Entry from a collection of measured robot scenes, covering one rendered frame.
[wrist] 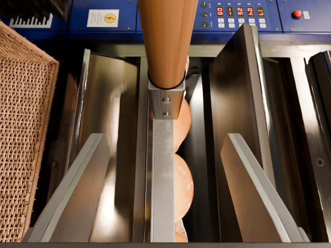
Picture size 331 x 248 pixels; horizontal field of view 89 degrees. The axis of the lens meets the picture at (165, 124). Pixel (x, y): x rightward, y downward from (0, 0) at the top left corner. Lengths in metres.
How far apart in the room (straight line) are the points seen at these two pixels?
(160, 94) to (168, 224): 0.15
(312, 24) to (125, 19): 0.65
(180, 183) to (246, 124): 0.27
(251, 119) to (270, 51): 0.36
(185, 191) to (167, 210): 0.04
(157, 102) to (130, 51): 0.50
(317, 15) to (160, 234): 0.85
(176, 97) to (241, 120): 0.33
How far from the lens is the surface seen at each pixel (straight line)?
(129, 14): 0.72
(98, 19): 0.73
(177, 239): 0.26
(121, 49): 0.67
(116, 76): 0.62
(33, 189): 0.59
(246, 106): 0.46
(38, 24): 0.80
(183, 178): 0.24
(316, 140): 0.69
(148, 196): 0.52
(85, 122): 0.56
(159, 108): 0.19
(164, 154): 0.22
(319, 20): 0.88
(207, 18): 0.71
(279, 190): 0.44
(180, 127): 0.25
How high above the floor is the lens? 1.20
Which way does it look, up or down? level
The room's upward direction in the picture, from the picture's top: 90 degrees clockwise
